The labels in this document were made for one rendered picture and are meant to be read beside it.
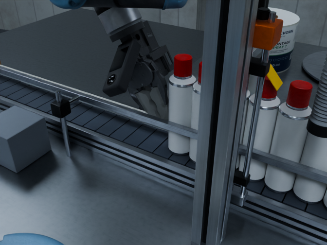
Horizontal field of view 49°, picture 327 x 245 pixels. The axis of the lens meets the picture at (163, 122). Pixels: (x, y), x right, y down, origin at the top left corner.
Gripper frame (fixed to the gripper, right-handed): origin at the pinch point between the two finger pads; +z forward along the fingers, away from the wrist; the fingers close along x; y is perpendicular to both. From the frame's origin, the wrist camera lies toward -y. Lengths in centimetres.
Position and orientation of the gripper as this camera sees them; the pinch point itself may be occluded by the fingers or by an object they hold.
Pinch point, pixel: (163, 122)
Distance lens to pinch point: 73.0
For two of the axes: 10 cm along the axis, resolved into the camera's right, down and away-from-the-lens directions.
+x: -7.4, 1.7, 6.5
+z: 4.2, 8.7, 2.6
